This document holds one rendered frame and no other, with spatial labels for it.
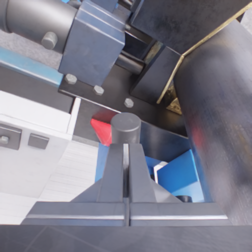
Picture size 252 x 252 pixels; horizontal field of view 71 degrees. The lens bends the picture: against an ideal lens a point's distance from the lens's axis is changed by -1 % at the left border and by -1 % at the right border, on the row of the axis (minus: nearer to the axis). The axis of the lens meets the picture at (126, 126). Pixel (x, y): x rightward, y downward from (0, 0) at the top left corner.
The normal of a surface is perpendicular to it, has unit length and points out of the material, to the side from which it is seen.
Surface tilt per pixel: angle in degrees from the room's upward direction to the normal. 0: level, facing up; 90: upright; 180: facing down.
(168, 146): 0
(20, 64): 90
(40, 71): 90
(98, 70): 0
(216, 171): 90
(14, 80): 90
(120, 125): 102
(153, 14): 0
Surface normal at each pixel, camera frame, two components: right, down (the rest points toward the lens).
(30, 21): 0.09, 0.66
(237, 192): -0.89, -0.29
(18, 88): 0.49, -0.55
